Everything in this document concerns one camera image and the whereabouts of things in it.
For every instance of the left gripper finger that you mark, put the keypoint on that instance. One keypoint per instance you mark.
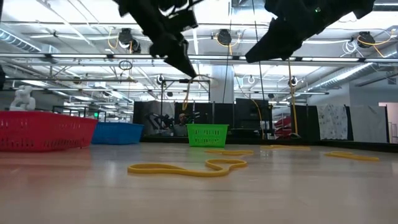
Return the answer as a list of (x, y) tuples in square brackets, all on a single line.
[(178, 46), (160, 51)]

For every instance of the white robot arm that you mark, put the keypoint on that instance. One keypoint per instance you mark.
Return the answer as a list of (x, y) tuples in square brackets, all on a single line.
[(22, 99)]

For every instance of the long ceiling light strip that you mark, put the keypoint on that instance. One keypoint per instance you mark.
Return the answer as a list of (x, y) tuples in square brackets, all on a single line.
[(311, 92), (93, 56)]

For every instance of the white building column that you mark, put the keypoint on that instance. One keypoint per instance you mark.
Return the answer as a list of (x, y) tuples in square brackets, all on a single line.
[(221, 90)]

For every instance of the red rack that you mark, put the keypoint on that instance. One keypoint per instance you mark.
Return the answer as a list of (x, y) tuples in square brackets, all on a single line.
[(283, 124)]

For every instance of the black partition screen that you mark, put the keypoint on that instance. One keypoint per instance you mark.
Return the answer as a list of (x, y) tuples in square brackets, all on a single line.
[(202, 113), (306, 123)]

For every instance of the person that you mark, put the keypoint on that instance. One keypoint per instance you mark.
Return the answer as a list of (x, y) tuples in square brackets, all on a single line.
[(181, 126)]

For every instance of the white patterned curtain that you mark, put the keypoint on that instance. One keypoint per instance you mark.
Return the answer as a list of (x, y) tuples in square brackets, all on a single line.
[(332, 121)]

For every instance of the green exit sign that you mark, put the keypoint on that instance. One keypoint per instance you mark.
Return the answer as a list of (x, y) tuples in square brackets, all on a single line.
[(95, 114)]

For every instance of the blue plastic basket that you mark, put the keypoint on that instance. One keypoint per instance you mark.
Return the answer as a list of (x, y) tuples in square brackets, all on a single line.
[(118, 133)]

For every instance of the green plastic basket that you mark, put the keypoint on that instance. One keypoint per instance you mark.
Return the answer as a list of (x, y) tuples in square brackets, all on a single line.
[(207, 135)]

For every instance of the grey curtain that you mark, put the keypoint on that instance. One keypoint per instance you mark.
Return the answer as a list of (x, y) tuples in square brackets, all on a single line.
[(367, 123)]

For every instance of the red plastic basket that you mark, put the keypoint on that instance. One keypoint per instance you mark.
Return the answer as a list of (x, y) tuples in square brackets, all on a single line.
[(46, 130)]

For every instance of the black camera gantry frame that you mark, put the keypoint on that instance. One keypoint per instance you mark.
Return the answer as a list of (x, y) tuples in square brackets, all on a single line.
[(174, 81)]

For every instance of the silver ventilation duct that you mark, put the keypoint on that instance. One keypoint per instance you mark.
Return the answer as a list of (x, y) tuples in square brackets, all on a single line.
[(348, 73)]

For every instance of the black aluminium table frame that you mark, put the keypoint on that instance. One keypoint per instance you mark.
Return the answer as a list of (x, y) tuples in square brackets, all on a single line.
[(264, 140)]

